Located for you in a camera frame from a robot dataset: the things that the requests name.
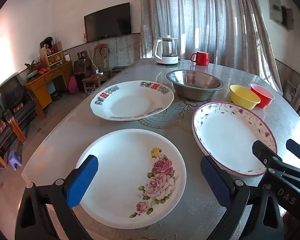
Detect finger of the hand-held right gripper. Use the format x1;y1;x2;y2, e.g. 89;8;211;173
252;140;285;188
286;139;300;166

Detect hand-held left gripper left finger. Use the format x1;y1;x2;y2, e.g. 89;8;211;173
15;155;99;240

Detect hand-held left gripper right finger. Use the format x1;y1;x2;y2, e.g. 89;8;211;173
200;156;284;240

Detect white plate with purple rim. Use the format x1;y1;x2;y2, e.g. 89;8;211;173
192;102;277;177

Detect white plate with pink roses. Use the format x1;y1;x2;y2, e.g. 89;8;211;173
76;129;187;229

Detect yellow plastic bowl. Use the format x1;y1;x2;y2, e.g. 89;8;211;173
229;84;261;110

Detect red plastic bowl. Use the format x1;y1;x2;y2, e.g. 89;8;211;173
250;83;275;108

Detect white plate with red characters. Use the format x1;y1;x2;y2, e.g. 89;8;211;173
90;80;175;121

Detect stainless steel bowl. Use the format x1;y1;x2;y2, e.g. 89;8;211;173
166;70;224;101

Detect grey sack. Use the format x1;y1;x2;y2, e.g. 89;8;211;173
282;80;298;103

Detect purple plastic stool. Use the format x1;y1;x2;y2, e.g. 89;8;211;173
8;151;22;170

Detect pink bag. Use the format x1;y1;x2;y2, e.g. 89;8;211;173
68;76;78;94

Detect orange wooden desk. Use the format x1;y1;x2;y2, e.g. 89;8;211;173
24;60;73;119

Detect red mug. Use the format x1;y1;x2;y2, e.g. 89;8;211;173
190;51;210;66

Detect dark wooden armchairs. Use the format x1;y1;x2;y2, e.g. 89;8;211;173
0;75;38;143

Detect dark speaker box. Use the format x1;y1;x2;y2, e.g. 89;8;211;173
73;59;87;92

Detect potted green plant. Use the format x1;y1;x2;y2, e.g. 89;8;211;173
24;60;39;80

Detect wooden chair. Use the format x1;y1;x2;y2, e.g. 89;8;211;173
81;44;111;98

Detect small wooden shelf unit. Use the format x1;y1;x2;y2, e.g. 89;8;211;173
39;41;64;68

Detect white glass electric kettle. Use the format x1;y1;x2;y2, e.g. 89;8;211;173
152;35;180;66

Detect beige sheer window curtain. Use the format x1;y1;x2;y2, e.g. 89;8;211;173
139;0;283;93

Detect black flat television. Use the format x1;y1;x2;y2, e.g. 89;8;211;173
84;2;132;43

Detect grey wall electrical panel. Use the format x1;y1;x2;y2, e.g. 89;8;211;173
268;0;294;30

